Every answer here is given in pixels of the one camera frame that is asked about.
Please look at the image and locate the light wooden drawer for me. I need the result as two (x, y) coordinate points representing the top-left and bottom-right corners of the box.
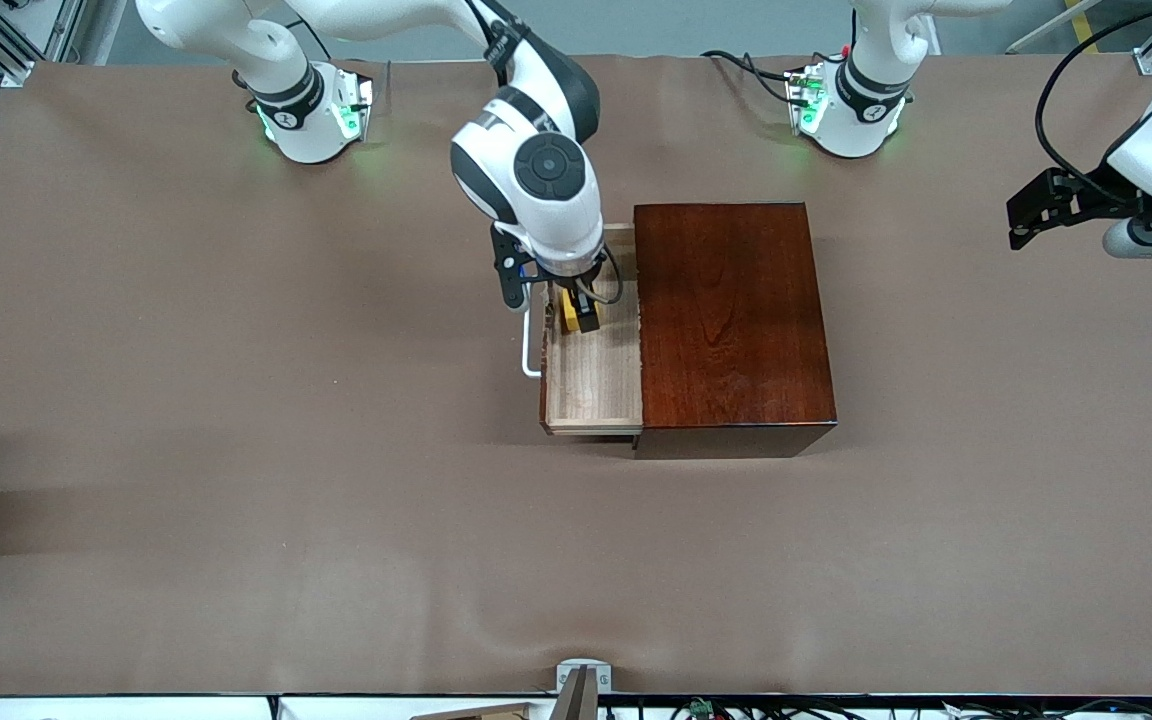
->
(521, 223), (645, 437)

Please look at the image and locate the dark red wooden cabinet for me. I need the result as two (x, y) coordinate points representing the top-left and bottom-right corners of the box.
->
(633, 201), (839, 461)

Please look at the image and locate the yellow floor tape strip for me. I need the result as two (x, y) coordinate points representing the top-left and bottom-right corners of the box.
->
(1064, 0), (1103, 54)

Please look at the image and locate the brown table cover sheet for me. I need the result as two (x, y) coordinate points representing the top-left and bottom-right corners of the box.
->
(0, 50), (1152, 698)

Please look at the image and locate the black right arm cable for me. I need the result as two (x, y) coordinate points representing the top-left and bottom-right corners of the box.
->
(466, 0), (629, 307)

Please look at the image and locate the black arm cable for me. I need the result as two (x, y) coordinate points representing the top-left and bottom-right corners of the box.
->
(466, 0), (629, 307)
(1034, 0), (1152, 201)

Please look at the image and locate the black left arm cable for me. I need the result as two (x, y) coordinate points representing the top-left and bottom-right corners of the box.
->
(1034, 0), (1152, 201)

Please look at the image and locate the metal base connector bracket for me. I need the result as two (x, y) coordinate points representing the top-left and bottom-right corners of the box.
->
(334, 68), (375, 143)

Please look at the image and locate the black left base cable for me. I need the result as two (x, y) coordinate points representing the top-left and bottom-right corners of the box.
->
(701, 48), (799, 106)

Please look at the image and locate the black base cable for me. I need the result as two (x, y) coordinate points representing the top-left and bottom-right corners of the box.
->
(701, 48), (799, 106)
(286, 10), (337, 63)

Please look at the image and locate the black right base cable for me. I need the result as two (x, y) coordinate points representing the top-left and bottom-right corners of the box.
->
(286, 10), (337, 63)

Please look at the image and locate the silver camera mount bracket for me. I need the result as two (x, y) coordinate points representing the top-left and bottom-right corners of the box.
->
(554, 658), (614, 720)

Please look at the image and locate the black cable bundle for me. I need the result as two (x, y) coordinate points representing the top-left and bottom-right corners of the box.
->
(601, 697), (1152, 720)

